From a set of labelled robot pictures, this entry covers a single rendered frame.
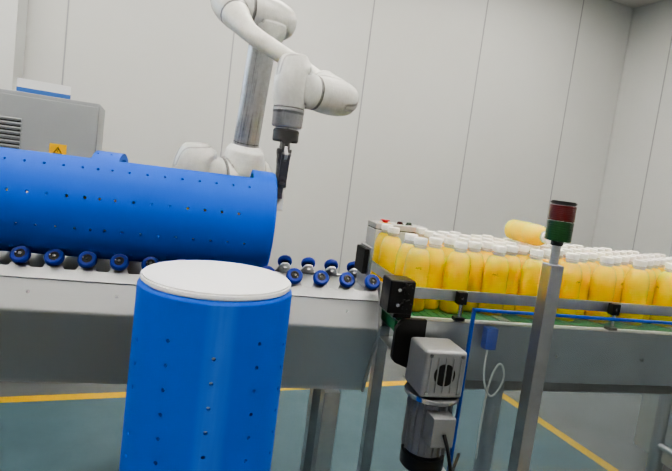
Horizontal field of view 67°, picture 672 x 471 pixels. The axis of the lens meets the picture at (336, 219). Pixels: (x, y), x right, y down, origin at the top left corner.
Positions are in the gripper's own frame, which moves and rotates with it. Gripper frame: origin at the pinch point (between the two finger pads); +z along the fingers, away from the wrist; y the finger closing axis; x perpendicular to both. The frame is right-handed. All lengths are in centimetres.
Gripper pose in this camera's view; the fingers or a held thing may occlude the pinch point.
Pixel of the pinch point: (278, 198)
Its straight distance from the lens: 149.2
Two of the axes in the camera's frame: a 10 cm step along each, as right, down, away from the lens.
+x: -9.7, -1.0, -2.4
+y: -2.3, -1.2, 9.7
